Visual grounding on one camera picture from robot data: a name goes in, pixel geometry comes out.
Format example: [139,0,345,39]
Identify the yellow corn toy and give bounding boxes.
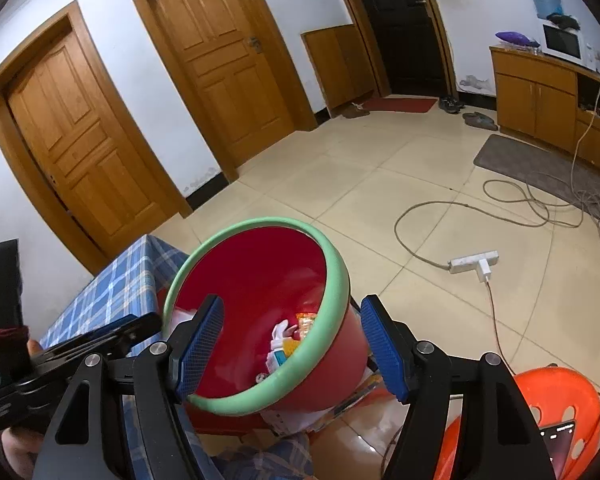
[282,338,300,358]

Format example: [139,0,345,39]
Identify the middle wooden door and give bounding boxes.
[132,0,317,181]

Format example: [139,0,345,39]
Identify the purple object on cabinet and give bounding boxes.
[495,30,540,49]

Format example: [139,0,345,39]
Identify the white teal paper box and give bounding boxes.
[265,349,287,374]

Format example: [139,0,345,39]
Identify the wooden door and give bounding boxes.
[0,2,192,274]
[132,0,317,181]

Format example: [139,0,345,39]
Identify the red door mat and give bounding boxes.
[362,98,438,114]

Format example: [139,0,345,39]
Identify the smartphone on stool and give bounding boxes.
[540,419,576,479]

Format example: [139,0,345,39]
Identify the orange plastic stool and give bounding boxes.
[431,365,600,480]

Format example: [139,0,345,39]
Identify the white power strip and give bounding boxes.
[450,250,500,283]

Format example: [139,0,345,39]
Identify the grey floor mat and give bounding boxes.
[474,134,600,217]

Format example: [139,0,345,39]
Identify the red bin with green rim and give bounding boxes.
[162,217,368,417]

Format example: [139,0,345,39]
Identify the blue plaid tablecloth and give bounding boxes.
[41,235,314,479]

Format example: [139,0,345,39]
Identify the white microwave oven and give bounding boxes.
[540,20,595,70]

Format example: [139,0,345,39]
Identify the orange snack packet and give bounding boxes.
[296,312,317,340]

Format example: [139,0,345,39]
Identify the wooden sideboard cabinet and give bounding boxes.
[490,47,600,170]

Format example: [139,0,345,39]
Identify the grey cable on floor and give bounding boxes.
[393,71,600,279]

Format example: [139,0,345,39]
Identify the dark entrance door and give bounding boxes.
[344,0,458,101]

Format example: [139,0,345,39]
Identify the grey slippers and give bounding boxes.
[463,112,498,131]

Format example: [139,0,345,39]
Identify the white garlic toy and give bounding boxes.
[270,320,298,351]

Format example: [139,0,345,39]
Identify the dark shoes by door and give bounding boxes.
[438,96,465,115]

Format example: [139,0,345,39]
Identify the left wooden door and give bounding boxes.
[0,2,192,274]

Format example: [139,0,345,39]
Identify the low wooden wall panel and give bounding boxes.
[301,24,377,117]

